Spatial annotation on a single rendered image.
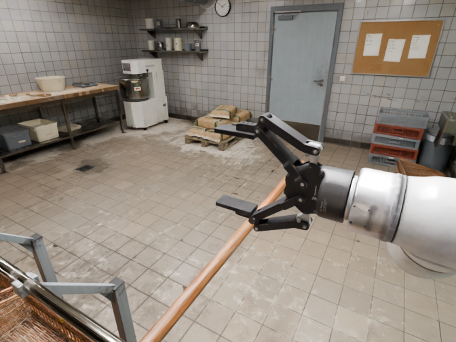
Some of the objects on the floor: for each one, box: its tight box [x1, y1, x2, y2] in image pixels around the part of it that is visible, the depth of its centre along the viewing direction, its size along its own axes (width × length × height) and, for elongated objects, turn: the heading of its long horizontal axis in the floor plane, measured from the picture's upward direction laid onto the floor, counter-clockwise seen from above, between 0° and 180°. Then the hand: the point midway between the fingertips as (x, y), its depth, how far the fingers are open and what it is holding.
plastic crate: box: [368, 151, 417, 169], centre depth 422 cm, size 40×60×16 cm
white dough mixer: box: [117, 58, 169, 130], centre depth 572 cm, size 92×59×132 cm, turn 150°
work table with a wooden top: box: [0, 83, 124, 172], centre depth 471 cm, size 220×80×90 cm, turn 150°
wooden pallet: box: [185, 134, 244, 151], centre depth 526 cm, size 120×80×14 cm, turn 150°
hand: (224, 167), depth 48 cm, fingers open, 13 cm apart
